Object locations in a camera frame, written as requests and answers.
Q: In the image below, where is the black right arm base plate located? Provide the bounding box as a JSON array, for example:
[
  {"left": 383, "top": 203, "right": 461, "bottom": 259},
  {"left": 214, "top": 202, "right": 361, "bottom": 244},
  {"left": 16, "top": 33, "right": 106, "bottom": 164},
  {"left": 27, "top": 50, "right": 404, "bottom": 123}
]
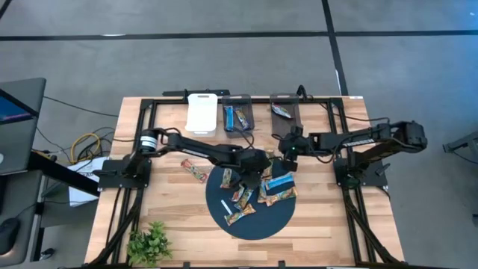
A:
[{"left": 333, "top": 156, "right": 389, "bottom": 188}]

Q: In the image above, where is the grey laptop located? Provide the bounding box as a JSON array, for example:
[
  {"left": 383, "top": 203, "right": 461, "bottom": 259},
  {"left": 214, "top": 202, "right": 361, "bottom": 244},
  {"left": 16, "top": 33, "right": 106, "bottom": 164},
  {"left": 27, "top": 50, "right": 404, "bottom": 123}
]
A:
[{"left": 0, "top": 77, "right": 48, "bottom": 176}]

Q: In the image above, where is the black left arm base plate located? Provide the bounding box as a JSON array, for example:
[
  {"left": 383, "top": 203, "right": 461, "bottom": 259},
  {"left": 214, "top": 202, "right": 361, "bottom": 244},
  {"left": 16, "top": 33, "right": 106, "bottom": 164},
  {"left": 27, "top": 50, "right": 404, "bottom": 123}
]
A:
[{"left": 93, "top": 158, "right": 152, "bottom": 190}]

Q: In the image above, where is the black aluminium rig frame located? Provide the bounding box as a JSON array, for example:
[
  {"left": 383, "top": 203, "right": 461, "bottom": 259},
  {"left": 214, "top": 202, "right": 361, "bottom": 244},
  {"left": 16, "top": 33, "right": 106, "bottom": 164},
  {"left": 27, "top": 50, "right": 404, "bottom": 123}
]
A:
[{"left": 84, "top": 95, "right": 406, "bottom": 269}]

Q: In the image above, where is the orange red granola bar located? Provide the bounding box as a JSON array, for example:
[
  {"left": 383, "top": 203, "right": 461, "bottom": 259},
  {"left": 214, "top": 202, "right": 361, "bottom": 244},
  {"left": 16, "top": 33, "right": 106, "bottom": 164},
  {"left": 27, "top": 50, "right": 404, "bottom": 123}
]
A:
[{"left": 262, "top": 149, "right": 276, "bottom": 181}]

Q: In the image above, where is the small green artificial plant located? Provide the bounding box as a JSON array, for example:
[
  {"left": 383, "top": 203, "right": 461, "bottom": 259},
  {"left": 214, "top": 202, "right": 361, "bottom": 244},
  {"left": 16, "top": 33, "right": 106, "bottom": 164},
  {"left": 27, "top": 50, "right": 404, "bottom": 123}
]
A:
[{"left": 125, "top": 220, "right": 174, "bottom": 268}]

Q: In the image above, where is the white plastic bin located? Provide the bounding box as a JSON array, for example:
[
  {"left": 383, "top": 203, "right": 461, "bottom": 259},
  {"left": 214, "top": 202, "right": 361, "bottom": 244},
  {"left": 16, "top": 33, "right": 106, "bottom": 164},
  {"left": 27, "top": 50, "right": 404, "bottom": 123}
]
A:
[{"left": 184, "top": 93, "right": 219, "bottom": 137}]

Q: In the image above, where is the black desk beam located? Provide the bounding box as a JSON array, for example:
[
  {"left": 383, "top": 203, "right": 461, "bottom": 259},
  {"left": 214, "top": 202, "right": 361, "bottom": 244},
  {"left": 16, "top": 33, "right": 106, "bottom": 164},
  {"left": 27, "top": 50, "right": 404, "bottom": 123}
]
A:
[{"left": 28, "top": 150, "right": 101, "bottom": 198}]

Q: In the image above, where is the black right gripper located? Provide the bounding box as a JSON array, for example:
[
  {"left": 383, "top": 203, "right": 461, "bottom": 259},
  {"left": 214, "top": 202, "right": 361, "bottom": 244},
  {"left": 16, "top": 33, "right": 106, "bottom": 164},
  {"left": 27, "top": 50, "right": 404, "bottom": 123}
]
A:
[{"left": 278, "top": 126, "right": 314, "bottom": 173}]

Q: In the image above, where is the blue yellow granola bar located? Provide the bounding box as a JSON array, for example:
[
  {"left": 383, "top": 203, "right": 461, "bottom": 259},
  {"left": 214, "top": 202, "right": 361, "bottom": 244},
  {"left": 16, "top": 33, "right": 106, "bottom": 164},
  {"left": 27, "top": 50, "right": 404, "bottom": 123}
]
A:
[{"left": 235, "top": 107, "right": 250, "bottom": 131}]

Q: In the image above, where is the red green granola bar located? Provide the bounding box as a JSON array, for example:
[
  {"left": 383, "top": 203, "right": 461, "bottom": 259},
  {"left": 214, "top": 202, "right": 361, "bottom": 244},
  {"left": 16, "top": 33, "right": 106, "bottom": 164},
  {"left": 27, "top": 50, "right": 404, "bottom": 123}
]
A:
[
  {"left": 180, "top": 158, "right": 208, "bottom": 184},
  {"left": 271, "top": 103, "right": 292, "bottom": 120}
]

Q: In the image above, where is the white paper sheet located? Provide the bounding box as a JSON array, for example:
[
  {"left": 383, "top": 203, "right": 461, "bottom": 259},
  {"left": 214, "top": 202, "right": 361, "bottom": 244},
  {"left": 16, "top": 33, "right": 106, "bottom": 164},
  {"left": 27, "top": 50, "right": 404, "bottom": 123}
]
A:
[{"left": 68, "top": 155, "right": 110, "bottom": 208}]

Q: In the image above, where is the black computer mouse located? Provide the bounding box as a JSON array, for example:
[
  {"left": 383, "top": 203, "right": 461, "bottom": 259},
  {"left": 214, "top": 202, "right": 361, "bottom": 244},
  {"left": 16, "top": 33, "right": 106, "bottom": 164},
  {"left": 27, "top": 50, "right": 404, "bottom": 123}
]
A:
[{"left": 0, "top": 217, "right": 22, "bottom": 256}]

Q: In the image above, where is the black floor cable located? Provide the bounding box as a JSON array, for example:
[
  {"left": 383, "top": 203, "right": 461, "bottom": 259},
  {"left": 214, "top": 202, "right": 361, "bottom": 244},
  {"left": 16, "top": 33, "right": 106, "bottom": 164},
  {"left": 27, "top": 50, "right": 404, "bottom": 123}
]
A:
[{"left": 43, "top": 95, "right": 120, "bottom": 119}]

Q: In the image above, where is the red yellow granola bar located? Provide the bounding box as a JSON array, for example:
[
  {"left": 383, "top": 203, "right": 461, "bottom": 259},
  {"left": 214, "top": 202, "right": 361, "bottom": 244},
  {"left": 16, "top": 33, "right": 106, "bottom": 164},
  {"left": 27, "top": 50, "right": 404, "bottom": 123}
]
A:
[{"left": 220, "top": 167, "right": 233, "bottom": 190}]

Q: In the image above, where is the light blue granola bar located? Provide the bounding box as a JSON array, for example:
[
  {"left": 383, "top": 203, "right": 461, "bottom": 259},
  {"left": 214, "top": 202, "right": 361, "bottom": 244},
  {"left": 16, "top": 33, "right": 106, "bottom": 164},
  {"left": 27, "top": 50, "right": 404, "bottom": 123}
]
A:
[{"left": 264, "top": 172, "right": 295, "bottom": 191}]

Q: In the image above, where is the long black right arm cable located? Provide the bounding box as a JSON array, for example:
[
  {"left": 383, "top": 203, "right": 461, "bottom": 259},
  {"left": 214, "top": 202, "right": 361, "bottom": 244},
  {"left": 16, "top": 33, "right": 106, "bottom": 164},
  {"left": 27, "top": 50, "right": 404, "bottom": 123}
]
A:
[{"left": 297, "top": 84, "right": 391, "bottom": 124}]

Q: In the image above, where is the orange blue green granola bar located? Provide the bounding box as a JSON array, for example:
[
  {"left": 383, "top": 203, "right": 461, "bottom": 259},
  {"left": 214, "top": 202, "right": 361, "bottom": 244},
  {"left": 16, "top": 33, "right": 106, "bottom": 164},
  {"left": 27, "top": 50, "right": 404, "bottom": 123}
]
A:
[{"left": 223, "top": 203, "right": 257, "bottom": 226}]

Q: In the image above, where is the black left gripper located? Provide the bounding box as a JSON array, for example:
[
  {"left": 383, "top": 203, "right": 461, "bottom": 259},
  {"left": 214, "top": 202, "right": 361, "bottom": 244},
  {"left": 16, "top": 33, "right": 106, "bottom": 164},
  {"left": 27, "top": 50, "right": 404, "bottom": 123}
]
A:
[{"left": 234, "top": 149, "right": 273, "bottom": 192}]

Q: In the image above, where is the grey translucent plastic bin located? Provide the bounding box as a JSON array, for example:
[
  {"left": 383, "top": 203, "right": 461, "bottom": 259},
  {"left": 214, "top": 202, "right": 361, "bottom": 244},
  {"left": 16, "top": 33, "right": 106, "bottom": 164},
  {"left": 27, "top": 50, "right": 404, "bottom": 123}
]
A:
[
  {"left": 220, "top": 93, "right": 256, "bottom": 139},
  {"left": 269, "top": 93, "right": 302, "bottom": 138}
]

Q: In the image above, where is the yellow cable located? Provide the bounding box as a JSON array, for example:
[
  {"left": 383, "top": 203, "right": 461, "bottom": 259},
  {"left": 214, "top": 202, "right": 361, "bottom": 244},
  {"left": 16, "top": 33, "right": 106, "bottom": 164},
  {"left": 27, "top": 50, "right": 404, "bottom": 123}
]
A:
[{"left": 69, "top": 132, "right": 102, "bottom": 164}]

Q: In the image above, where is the round dark blue woven placemat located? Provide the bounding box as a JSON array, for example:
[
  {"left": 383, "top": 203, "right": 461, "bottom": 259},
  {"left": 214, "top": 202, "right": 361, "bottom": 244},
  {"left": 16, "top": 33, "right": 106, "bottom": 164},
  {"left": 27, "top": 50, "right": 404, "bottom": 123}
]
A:
[{"left": 205, "top": 159, "right": 297, "bottom": 241}]

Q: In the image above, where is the dark grey desk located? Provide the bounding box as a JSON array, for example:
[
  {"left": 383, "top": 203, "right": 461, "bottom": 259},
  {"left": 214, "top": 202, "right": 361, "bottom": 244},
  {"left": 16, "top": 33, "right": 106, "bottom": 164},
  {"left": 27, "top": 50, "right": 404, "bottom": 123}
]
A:
[{"left": 0, "top": 170, "right": 45, "bottom": 268}]

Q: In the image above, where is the grey metal stand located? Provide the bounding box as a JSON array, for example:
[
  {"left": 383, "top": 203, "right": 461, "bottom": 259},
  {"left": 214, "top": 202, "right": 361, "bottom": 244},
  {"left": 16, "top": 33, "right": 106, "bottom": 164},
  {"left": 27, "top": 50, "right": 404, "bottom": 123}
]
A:
[{"left": 442, "top": 129, "right": 478, "bottom": 155}]

